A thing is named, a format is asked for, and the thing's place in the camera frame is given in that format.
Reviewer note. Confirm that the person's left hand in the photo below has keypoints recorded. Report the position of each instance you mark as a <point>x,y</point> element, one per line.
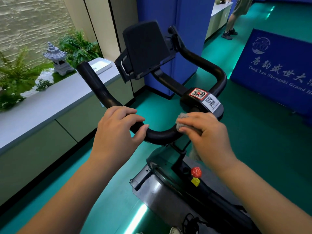
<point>117,136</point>

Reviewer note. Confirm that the person's right hand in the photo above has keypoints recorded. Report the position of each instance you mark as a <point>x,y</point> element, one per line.
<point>214,143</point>

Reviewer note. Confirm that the grey cleaning cloth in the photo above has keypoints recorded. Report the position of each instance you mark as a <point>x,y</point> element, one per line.
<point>181,116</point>

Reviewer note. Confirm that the person's right forearm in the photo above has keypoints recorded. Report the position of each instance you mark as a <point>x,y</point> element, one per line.
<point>263,199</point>

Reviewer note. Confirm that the person's left forearm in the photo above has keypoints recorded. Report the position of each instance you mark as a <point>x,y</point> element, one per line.
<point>68,199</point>

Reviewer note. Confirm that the black exercise bike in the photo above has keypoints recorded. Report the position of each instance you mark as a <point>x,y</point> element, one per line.
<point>158,197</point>

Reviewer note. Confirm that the red round knob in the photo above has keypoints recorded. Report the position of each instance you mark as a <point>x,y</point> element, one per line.
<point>196,172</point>

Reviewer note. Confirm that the white plastic tray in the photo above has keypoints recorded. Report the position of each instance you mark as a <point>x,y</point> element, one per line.
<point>102,64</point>

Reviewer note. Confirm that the green moss mat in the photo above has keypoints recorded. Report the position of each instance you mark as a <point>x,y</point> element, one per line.
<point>61,76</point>

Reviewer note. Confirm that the long cabinet with grey top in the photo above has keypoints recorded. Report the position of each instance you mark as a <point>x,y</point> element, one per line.
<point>36,153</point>

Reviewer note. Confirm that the small dark green shrub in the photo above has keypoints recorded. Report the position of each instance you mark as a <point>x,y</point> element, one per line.
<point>9,101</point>
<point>44,84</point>

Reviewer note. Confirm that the patch of white pebbles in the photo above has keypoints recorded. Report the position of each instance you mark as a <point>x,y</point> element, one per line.
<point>45,76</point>

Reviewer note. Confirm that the black tablet holder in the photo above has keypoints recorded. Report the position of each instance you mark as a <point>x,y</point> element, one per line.
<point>146,46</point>

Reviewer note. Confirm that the white sneaker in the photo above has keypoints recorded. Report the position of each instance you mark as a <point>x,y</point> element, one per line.
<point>175,230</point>

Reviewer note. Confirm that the grey stone pagoda lantern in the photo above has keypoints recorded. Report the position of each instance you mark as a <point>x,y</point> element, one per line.
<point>58,60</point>

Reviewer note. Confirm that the large bushy fern plant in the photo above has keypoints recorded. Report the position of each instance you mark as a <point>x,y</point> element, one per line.
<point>78,48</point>

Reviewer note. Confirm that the blue hotel banner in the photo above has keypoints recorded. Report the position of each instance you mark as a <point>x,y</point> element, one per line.
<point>280,70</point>

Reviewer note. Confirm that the slim green fern plant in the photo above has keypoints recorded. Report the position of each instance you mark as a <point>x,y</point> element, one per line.
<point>17,73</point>

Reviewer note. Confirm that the pale hallway cabinet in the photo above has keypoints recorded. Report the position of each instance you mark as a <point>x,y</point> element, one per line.
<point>218,19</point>

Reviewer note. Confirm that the black exercise bike frame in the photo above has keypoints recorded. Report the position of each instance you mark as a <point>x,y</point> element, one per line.
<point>170,173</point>

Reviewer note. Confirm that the blue wall pad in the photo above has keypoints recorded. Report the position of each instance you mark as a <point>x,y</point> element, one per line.
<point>192,34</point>

